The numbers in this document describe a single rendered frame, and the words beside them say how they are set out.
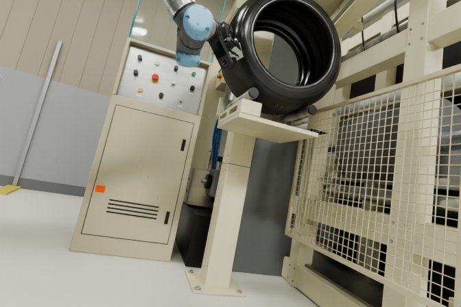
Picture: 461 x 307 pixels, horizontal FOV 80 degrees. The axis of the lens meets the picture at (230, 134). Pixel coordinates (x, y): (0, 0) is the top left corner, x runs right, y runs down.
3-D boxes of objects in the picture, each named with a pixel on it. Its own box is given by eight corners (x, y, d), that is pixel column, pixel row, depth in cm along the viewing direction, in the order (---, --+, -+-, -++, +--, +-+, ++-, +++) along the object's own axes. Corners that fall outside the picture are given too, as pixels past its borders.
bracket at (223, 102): (215, 116, 145) (219, 98, 147) (282, 133, 156) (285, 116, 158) (217, 114, 142) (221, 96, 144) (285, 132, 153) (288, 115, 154)
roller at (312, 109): (279, 117, 154) (280, 125, 153) (272, 118, 152) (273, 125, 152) (316, 104, 121) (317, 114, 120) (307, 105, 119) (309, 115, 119)
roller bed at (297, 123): (289, 131, 171) (296, 86, 176) (310, 136, 175) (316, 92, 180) (307, 127, 153) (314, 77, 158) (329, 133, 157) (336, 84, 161)
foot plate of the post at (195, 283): (184, 271, 151) (185, 267, 152) (230, 275, 158) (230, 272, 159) (192, 293, 126) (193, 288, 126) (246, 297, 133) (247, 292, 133)
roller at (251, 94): (229, 114, 145) (223, 108, 145) (234, 109, 146) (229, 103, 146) (254, 100, 112) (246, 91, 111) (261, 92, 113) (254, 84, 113)
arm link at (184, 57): (178, 53, 77) (179, 16, 78) (173, 67, 87) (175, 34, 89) (205, 57, 79) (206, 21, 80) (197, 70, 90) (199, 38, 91)
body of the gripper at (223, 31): (233, 27, 104) (215, 12, 94) (237, 47, 102) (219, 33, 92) (217, 36, 108) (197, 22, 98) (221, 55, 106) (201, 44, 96)
